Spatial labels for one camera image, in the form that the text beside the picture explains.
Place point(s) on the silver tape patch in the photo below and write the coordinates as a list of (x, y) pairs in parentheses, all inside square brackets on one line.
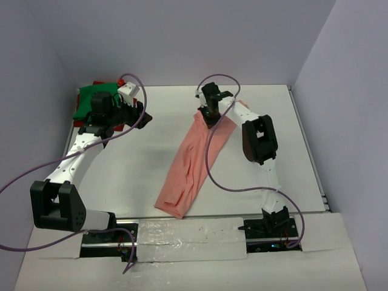
[(178, 240)]

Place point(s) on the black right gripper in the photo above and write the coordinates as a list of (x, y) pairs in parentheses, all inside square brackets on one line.
[(210, 123)]

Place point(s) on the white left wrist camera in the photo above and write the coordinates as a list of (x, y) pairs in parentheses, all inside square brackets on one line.
[(128, 92)]

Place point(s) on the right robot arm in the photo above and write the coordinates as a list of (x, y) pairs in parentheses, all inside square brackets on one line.
[(259, 145)]

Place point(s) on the pink t shirt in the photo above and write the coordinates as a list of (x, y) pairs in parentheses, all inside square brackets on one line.
[(187, 173)]

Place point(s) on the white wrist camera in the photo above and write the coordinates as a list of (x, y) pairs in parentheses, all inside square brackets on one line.
[(128, 92), (202, 100)]

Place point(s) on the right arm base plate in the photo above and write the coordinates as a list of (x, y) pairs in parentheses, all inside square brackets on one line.
[(261, 240)]

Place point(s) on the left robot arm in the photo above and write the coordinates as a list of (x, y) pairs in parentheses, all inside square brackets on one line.
[(56, 202)]

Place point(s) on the red folded t shirt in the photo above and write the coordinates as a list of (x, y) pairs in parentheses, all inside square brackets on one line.
[(118, 127)]

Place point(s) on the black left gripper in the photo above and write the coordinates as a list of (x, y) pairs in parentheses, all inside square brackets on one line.
[(135, 114)]

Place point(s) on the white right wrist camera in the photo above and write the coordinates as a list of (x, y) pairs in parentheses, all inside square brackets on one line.
[(202, 100)]

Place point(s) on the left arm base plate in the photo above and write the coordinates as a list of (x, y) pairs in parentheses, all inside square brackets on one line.
[(116, 244)]

